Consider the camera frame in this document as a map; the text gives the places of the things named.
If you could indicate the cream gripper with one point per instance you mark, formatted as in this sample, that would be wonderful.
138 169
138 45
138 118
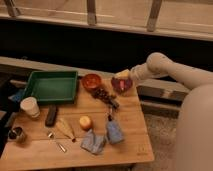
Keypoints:
125 74

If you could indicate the green plastic tray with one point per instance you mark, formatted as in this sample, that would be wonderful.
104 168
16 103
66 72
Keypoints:
52 87

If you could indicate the blue cloth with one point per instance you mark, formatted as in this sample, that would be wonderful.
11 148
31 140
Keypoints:
93 143
114 133

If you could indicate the small metal can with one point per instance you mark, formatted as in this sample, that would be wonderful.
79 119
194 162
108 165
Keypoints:
17 134

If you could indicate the blue cloth right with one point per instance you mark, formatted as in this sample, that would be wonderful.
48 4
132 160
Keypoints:
114 133

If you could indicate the blue cloth left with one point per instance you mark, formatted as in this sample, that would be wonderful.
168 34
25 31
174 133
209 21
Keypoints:
93 143

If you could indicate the black rectangular block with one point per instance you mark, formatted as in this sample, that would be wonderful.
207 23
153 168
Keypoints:
51 116

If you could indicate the blue object at tray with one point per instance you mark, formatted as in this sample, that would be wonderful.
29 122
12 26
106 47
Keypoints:
17 97

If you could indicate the small red pepper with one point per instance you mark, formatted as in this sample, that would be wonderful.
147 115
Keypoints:
122 85

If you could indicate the white paper cup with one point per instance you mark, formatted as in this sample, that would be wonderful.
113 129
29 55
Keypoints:
30 107

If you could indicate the metal fork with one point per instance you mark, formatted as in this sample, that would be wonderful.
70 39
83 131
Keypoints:
51 136

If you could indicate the bunch of dark grapes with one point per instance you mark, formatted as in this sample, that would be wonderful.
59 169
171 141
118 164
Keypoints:
105 97

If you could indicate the purple bowl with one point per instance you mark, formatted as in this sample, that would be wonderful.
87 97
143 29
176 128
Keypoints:
116 85

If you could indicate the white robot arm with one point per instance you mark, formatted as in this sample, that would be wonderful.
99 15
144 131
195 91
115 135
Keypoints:
194 136

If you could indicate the yellow apple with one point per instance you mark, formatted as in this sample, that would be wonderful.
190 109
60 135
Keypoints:
85 122

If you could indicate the red bowl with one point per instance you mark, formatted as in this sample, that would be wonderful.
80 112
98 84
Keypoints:
91 81

